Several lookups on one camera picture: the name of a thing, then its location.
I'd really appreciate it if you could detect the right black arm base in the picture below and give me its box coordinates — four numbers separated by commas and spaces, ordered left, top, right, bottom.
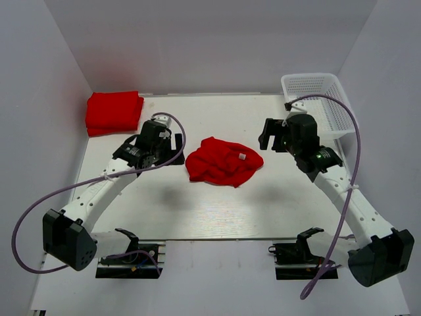
268, 242, 324, 280

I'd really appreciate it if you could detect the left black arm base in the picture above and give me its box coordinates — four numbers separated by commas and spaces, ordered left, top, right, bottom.
95, 242, 166, 280

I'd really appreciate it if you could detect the folded red t shirt stack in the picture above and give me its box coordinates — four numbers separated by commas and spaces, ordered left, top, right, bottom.
85, 91, 144, 137

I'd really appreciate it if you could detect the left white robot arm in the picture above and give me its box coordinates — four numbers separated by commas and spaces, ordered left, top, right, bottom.
43, 113, 186, 271

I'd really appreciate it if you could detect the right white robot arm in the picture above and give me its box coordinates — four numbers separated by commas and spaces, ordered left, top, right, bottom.
259, 114, 414, 287

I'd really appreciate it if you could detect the white plastic basket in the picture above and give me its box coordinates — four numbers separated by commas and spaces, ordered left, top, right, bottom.
281, 72, 355, 140

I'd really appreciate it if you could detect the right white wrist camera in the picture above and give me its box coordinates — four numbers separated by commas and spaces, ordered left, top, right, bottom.
284, 101, 307, 115

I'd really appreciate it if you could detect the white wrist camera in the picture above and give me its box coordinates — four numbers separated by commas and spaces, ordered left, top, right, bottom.
284, 101, 307, 115
151, 114, 172, 128

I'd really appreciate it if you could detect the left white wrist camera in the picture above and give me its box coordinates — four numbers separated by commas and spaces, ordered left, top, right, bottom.
151, 114, 172, 128

